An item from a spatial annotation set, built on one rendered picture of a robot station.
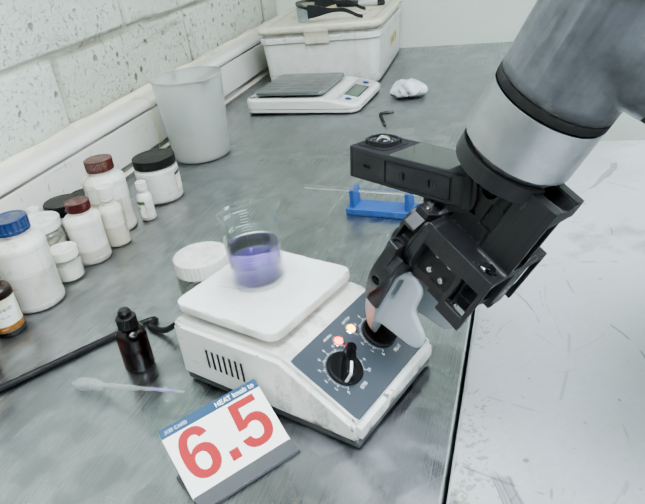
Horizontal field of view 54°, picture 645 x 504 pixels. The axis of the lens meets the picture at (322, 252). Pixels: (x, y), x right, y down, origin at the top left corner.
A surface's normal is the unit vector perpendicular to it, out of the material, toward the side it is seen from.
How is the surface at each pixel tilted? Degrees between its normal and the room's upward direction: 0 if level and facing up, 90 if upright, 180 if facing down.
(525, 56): 73
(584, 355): 0
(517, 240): 84
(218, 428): 40
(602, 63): 101
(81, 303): 0
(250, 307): 0
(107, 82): 90
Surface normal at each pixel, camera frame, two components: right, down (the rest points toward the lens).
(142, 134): 0.95, 0.04
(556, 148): -0.07, 0.71
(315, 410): -0.57, 0.45
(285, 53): -0.24, 0.54
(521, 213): -0.73, 0.30
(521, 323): -0.11, -0.87
